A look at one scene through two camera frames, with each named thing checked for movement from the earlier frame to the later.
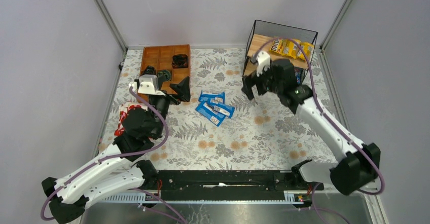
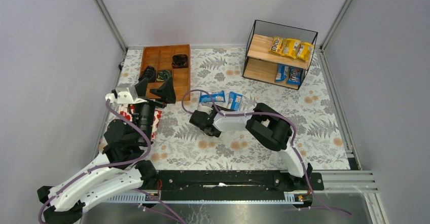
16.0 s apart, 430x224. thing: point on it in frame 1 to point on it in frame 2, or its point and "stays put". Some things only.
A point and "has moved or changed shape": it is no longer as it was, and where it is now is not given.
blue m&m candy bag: x=298 y=73 stays put
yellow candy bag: x=308 y=48 stays put
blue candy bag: x=227 y=111 has moved or changed shape
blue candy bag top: x=219 y=98 stays put
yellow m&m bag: x=277 y=46 stays put
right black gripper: x=261 y=82 to x=197 y=120
